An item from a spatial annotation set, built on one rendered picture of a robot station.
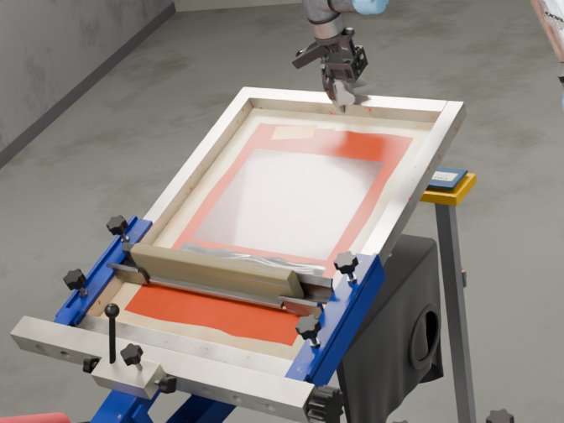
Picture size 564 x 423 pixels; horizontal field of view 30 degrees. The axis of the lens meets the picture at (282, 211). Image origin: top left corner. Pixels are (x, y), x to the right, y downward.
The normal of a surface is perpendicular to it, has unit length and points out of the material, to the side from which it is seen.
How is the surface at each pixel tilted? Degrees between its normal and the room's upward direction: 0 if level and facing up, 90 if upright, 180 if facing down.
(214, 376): 16
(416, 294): 90
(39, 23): 90
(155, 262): 106
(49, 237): 0
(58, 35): 90
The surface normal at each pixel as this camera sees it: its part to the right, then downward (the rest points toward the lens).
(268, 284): -0.45, 0.69
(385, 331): 0.86, 0.16
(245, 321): -0.29, -0.72
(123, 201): -0.16, -0.87
